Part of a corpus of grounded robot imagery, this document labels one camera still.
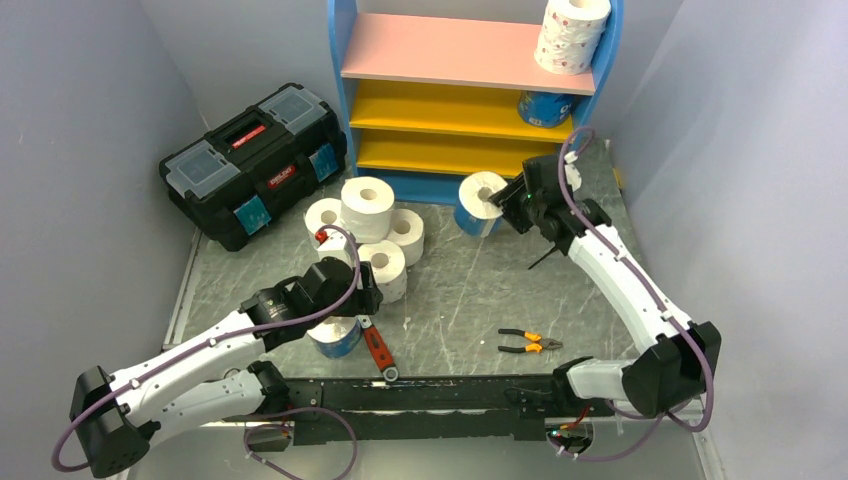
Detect blue roll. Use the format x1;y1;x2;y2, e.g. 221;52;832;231
453;171;507;238
307;317;362;359
517;91;575;128

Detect pink patterned paper towel roll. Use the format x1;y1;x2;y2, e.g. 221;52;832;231
534;0;612;75

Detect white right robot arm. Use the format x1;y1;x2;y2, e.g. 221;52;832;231
488;155;721;418

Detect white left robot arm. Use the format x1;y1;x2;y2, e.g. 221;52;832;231
69;257;383;478

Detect blue shelf with coloured boards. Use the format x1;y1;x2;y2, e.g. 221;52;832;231
327;1;624;205

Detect white roll front of pile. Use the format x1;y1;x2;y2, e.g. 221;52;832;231
358;240;407;304

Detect white roll of pile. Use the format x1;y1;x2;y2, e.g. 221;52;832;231
303;198;342;249
358;240;407;304
386;208;425;267
340;176;395;244

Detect red adjustable wrench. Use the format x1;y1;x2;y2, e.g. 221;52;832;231
356;315;399;382

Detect white roll right of pile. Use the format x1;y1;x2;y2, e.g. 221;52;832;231
386;208;425;267

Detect white roll top of pile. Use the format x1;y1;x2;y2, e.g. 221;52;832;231
340;176;395;244

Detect white roll left of pile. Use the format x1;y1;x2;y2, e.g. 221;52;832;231
303;198;342;249

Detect black plastic toolbox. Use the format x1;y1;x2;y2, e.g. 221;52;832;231
158;83;347;252

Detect orange handled screwdriver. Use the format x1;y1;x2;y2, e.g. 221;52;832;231
528;245;560;270

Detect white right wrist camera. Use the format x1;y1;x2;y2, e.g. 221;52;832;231
564;157;582;191

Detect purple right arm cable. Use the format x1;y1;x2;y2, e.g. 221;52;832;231
548;127;717;464

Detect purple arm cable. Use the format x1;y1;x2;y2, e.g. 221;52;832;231
51;225;362;480
548;127;717;464

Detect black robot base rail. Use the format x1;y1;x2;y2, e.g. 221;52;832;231
253;374;613;446

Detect orange handled pliers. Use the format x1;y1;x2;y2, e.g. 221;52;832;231
498;328;563;354

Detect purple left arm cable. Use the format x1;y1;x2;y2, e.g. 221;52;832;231
51;225;362;480

